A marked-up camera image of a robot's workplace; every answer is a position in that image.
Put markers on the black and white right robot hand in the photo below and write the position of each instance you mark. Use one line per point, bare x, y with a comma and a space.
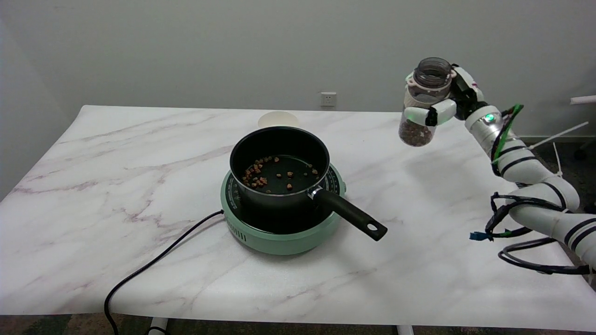
454, 104

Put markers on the clear bottle with brown pellets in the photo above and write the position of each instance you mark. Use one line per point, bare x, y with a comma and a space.
421, 104

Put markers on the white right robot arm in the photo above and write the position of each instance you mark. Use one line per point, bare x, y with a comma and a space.
531, 177

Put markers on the white pipe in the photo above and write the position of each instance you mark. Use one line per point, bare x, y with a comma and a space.
583, 99

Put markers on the brown pellets in saucepan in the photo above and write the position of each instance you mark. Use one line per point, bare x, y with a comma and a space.
265, 176

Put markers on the green induction cooker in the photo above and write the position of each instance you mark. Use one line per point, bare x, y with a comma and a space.
279, 232

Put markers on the white table leg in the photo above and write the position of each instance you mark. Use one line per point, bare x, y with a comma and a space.
157, 326
405, 330

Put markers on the white wall socket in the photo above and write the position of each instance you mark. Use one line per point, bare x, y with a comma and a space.
328, 98

